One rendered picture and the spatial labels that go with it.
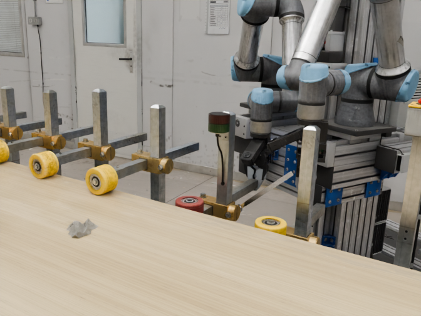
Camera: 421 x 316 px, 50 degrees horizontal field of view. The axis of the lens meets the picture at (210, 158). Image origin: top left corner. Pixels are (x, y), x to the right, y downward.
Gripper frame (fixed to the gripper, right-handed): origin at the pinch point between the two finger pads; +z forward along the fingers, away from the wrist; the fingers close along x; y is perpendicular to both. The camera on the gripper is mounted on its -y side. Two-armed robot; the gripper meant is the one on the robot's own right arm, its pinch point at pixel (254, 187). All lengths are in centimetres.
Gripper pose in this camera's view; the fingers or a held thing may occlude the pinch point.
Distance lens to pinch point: 165.3
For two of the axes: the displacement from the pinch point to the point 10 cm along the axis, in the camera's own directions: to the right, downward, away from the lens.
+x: -8.5, -1.7, 5.0
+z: -0.3, 9.6, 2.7
